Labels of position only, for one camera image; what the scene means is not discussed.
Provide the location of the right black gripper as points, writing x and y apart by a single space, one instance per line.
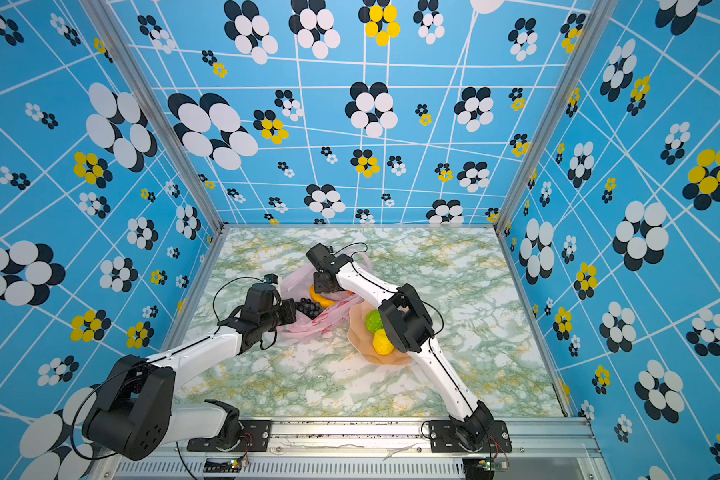
317 277

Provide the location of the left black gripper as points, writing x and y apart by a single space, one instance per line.
288 306

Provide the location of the pink plastic bag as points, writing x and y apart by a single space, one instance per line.
333 307

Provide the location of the green fake lime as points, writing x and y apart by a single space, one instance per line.
373 321

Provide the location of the pink scalloped plastic plate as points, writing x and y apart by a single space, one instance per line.
362 339

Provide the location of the yellow fake lemon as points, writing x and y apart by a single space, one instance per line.
381 344

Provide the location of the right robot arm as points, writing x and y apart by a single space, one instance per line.
409 327

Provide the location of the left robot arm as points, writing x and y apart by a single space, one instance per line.
133 413

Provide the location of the black fake grapes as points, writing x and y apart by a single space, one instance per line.
309 308

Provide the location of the yellow fake banana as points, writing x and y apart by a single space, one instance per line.
322 301

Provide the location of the left green circuit board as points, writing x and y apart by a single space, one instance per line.
225 466

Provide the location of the green circuit board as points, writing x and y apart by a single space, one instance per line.
482 468
225 466

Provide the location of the right green circuit board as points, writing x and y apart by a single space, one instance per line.
482 468

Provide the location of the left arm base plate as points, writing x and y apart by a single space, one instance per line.
242 436

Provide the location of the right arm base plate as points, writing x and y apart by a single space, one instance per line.
449 436

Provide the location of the aluminium front rail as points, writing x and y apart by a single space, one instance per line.
380 448

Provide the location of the left aluminium corner post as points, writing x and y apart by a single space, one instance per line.
133 74

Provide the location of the aluminium corner post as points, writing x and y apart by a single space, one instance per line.
597 21
133 74

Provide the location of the right aluminium corner post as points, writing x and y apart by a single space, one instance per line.
597 21

